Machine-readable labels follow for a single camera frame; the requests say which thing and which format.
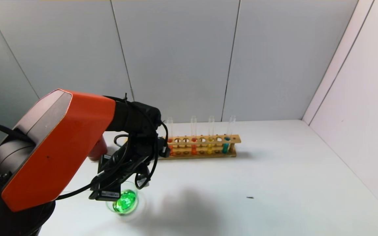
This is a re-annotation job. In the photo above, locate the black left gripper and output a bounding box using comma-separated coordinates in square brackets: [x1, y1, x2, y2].
[88, 154, 128, 202]

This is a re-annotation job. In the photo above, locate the clear glass beaker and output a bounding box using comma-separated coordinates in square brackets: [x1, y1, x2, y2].
[106, 181, 139, 215]

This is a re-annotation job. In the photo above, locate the orange pigment glass test tube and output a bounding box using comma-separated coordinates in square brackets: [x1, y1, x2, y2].
[190, 116, 198, 155]
[167, 117, 174, 156]

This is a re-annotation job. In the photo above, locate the wooden test tube rack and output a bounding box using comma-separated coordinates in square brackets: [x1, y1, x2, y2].
[163, 134, 242, 160]

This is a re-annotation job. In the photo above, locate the blue pigment glass test tube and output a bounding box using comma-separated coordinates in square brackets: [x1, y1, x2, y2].
[222, 115, 236, 154]

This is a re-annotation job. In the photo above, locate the dark red plastic cup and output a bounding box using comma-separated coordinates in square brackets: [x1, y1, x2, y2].
[89, 136, 108, 162]

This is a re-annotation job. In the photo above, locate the thin black camera cable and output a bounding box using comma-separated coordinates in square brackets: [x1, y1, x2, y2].
[56, 95, 170, 200]

